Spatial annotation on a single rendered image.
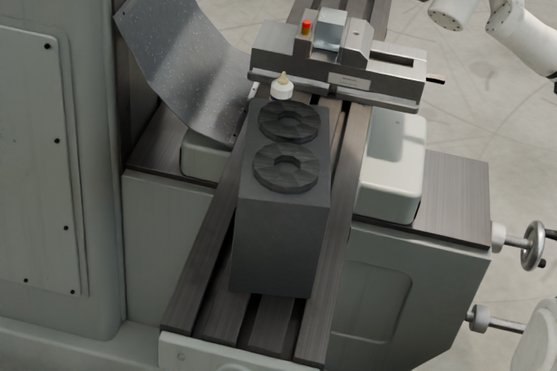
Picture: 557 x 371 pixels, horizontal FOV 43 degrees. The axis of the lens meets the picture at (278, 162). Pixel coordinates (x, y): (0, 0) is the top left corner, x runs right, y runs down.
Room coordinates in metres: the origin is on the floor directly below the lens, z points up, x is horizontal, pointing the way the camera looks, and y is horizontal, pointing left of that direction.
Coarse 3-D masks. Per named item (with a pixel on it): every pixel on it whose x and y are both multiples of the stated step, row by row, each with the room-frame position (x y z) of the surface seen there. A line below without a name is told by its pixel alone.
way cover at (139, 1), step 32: (128, 0) 1.14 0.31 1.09; (160, 0) 1.25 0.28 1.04; (192, 0) 1.37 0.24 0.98; (128, 32) 1.09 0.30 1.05; (160, 32) 1.19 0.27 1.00; (192, 32) 1.30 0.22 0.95; (160, 64) 1.14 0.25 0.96; (192, 64) 1.21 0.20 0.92; (224, 64) 1.30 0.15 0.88; (160, 96) 1.06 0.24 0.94; (192, 96) 1.14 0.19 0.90; (224, 96) 1.19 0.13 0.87; (192, 128) 1.06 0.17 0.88; (224, 128) 1.09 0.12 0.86
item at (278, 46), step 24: (264, 24) 1.29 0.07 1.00; (288, 24) 1.30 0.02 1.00; (312, 24) 1.24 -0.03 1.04; (264, 48) 1.19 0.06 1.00; (288, 48) 1.21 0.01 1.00; (312, 48) 1.22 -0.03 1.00; (384, 48) 1.26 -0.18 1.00; (408, 48) 1.27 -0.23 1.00; (264, 72) 1.18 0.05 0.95; (288, 72) 1.18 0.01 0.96; (312, 72) 1.18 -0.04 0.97; (336, 72) 1.18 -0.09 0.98; (360, 72) 1.17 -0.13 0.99; (384, 72) 1.17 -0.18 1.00; (408, 72) 1.18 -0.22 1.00; (336, 96) 1.16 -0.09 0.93; (360, 96) 1.15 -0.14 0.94; (384, 96) 1.16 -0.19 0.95; (408, 96) 1.16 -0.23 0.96
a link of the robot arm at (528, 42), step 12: (528, 12) 1.06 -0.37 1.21; (528, 24) 1.04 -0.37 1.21; (540, 24) 1.06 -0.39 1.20; (516, 36) 1.03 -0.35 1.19; (528, 36) 1.03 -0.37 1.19; (540, 36) 1.04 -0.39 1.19; (552, 36) 1.05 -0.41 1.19; (516, 48) 1.04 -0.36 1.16; (528, 48) 1.03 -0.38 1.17; (540, 48) 1.03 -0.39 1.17; (552, 48) 1.03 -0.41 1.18; (528, 60) 1.03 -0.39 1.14; (540, 60) 1.03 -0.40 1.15; (552, 60) 1.03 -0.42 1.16; (540, 72) 1.03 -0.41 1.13; (552, 72) 1.03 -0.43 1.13
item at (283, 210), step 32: (256, 128) 0.78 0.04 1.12; (288, 128) 0.78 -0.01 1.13; (320, 128) 0.81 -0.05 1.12; (256, 160) 0.70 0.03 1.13; (288, 160) 0.72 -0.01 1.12; (320, 160) 0.74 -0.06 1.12; (256, 192) 0.65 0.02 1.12; (288, 192) 0.66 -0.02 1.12; (320, 192) 0.67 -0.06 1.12; (256, 224) 0.64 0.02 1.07; (288, 224) 0.64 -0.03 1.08; (320, 224) 0.64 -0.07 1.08; (256, 256) 0.64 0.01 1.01; (288, 256) 0.64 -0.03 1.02; (256, 288) 0.64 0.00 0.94; (288, 288) 0.64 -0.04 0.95
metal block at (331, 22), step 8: (328, 8) 1.26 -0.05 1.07; (320, 16) 1.23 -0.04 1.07; (328, 16) 1.23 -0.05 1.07; (336, 16) 1.24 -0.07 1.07; (344, 16) 1.24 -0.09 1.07; (320, 24) 1.21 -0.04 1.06; (328, 24) 1.21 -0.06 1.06; (336, 24) 1.20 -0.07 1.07; (344, 24) 1.22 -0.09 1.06; (320, 32) 1.21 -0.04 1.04; (328, 32) 1.21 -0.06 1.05; (336, 32) 1.20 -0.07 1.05; (320, 40) 1.21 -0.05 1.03; (328, 40) 1.20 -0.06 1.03; (336, 40) 1.20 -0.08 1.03; (320, 48) 1.21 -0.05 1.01; (328, 48) 1.20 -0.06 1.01; (336, 48) 1.20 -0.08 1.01
